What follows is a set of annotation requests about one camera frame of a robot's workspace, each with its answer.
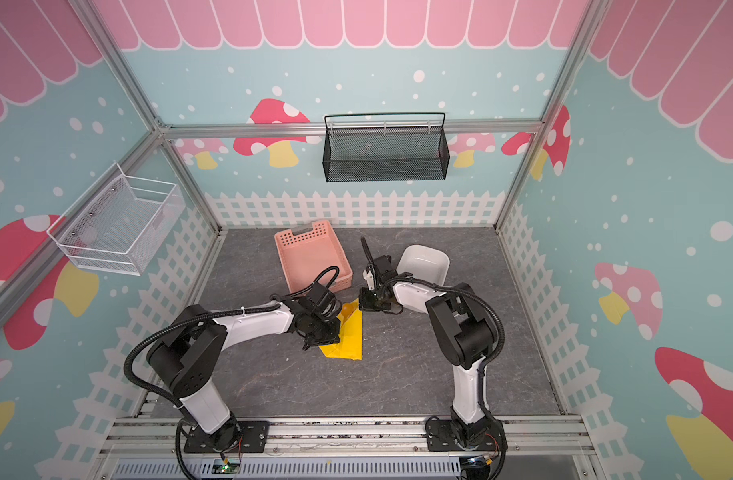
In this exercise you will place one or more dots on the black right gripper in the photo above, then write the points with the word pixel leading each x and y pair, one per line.
pixel 376 274

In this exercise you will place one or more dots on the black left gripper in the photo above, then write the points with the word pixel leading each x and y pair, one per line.
pixel 332 336

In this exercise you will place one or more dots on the yellow paper napkin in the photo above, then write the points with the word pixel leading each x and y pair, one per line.
pixel 350 345

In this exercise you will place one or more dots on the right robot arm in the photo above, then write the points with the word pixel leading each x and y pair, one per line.
pixel 467 329

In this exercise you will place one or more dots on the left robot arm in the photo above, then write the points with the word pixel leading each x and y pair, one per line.
pixel 178 362

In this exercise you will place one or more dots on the white plastic tray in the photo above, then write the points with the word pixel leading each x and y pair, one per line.
pixel 425 263

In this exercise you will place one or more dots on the pink perforated basket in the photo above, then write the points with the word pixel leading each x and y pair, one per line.
pixel 304 255

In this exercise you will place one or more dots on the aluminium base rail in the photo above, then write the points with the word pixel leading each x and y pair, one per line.
pixel 540 447

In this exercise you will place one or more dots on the black wire wall basket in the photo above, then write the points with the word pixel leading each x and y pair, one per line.
pixel 386 147

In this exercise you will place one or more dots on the white wire wall basket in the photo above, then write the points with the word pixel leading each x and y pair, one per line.
pixel 119 227

